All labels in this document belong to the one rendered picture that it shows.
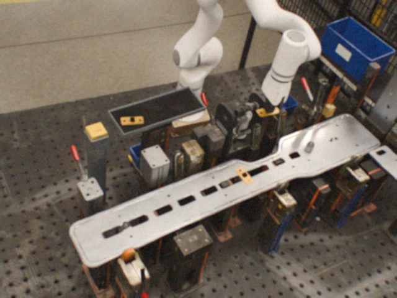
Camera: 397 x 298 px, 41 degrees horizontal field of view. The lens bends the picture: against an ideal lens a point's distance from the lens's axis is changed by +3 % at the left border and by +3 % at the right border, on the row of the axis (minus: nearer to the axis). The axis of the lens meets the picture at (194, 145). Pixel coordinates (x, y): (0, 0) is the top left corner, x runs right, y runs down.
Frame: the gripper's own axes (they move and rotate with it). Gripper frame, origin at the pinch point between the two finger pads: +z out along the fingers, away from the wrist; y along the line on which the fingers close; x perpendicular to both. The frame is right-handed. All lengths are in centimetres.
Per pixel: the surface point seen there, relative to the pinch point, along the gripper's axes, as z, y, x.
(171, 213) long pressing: 31, 14, -42
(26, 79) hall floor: 133, -183, -54
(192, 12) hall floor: 130, -228, 98
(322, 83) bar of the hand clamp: 9.1, -12.9, 37.2
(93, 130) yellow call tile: 16, -21, -60
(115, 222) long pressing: 32, 10, -62
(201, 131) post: 21.0, -12.8, -18.4
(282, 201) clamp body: 25.9, 25.6, -1.3
